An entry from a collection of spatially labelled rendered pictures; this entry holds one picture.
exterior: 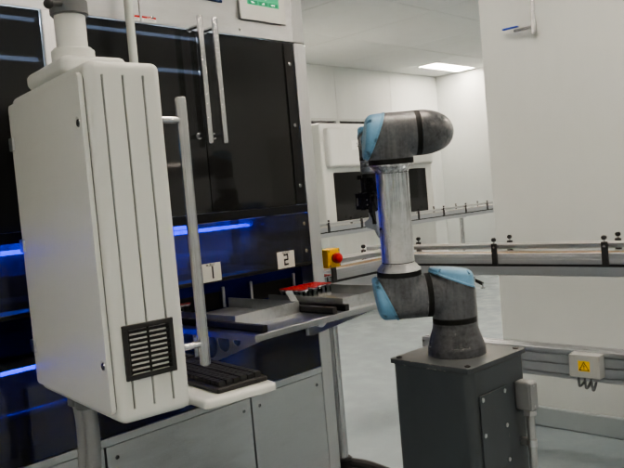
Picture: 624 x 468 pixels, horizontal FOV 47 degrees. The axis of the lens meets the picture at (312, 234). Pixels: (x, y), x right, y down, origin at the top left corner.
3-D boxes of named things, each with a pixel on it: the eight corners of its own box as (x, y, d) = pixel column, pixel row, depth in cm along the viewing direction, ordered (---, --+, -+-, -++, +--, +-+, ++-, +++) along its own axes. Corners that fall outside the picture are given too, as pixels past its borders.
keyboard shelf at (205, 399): (93, 389, 190) (92, 380, 189) (187, 367, 207) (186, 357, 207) (174, 422, 154) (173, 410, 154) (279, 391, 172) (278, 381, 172)
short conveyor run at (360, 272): (309, 299, 278) (305, 258, 277) (281, 297, 288) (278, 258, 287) (413, 274, 327) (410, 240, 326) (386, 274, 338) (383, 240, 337)
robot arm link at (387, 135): (435, 321, 184) (422, 107, 178) (378, 327, 184) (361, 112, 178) (426, 311, 196) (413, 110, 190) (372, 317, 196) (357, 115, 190)
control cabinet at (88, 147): (33, 390, 185) (0, 84, 181) (105, 374, 197) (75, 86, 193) (114, 430, 145) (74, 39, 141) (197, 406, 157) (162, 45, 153)
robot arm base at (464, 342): (497, 349, 190) (495, 312, 190) (463, 362, 180) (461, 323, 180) (450, 344, 201) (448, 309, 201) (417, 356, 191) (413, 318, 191)
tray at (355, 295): (269, 305, 246) (268, 294, 245) (321, 292, 264) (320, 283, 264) (343, 309, 222) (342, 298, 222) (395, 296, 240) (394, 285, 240)
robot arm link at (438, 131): (465, 104, 179) (427, 118, 228) (421, 108, 179) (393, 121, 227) (468, 150, 180) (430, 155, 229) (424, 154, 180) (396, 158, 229)
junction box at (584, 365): (569, 376, 278) (567, 354, 278) (575, 373, 282) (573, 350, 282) (600, 380, 270) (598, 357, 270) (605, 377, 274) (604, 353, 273)
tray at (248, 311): (166, 321, 229) (165, 310, 229) (229, 307, 248) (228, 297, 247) (235, 328, 205) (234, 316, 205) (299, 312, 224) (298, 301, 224)
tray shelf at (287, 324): (154, 330, 225) (153, 324, 225) (308, 294, 276) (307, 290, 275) (255, 342, 192) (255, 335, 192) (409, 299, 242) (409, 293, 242)
